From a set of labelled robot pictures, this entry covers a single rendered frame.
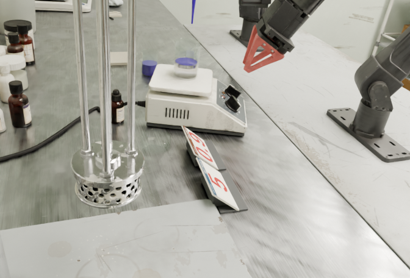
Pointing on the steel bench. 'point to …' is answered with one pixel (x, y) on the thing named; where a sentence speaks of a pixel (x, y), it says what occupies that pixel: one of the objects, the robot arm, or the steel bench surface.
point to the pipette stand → (119, 59)
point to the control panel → (227, 100)
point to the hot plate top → (159, 84)
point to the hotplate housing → (191, 113)
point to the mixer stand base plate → (128, 245)
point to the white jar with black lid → (10, 26)
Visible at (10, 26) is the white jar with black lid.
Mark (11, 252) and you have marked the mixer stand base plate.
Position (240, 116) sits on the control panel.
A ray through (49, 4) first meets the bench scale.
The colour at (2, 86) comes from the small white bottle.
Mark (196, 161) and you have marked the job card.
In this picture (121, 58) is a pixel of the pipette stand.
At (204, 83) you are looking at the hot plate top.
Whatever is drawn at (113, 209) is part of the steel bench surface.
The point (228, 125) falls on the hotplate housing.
